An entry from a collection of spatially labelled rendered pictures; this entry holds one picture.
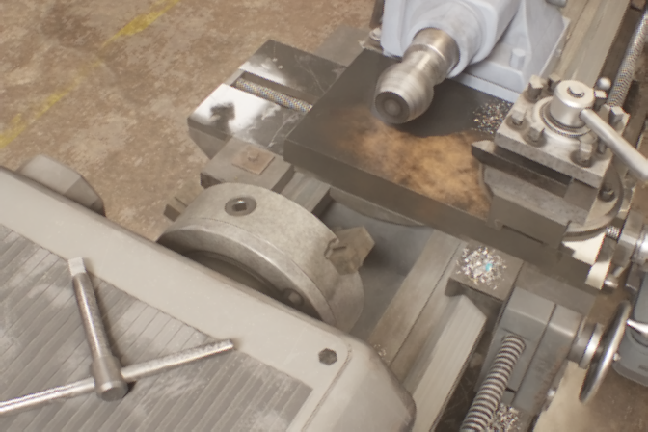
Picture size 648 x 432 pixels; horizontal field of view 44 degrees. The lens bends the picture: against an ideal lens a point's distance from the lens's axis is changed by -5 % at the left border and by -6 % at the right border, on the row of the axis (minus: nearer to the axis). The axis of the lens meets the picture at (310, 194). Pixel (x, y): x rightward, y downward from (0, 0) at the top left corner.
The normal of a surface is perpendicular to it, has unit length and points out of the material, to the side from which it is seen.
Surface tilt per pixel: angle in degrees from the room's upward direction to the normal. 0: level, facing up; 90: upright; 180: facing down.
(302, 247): 28
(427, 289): 0
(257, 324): 0
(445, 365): 36
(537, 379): 90
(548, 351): 90
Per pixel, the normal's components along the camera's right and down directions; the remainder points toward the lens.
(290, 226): 0.30, -0.56
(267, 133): 0.05, -0.70
